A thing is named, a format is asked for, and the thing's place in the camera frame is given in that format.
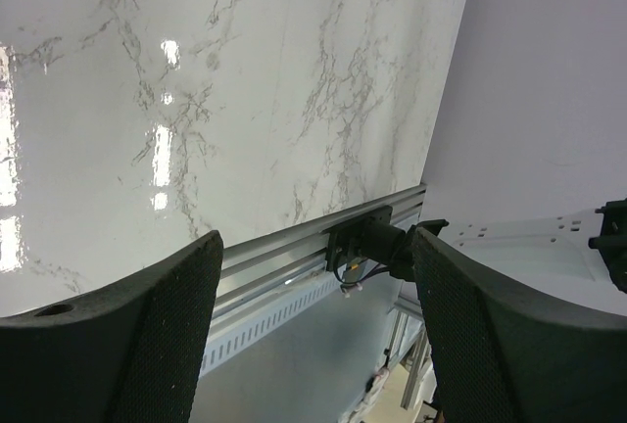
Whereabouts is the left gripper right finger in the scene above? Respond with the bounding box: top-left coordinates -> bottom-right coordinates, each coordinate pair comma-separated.
412,227 -> 626,422

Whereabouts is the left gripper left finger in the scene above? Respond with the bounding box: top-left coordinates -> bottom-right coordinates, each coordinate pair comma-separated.
1,231 -> 224,422

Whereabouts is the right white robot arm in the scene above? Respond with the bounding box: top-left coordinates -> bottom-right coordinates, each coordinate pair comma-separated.
418,200 -> 626,313

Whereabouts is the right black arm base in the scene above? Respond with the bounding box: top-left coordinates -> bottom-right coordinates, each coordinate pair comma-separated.
325,206 -> 413,293

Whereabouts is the colourful background shelf clutter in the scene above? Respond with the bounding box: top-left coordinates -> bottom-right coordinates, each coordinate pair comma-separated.
339,294 -> 443,422

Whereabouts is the white slotted cable duct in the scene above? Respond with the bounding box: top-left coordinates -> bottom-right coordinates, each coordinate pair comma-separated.
199,273 -> 339,378

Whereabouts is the aluminium rail frame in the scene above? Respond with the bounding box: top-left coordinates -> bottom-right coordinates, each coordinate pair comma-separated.
212,184 -> 426,324

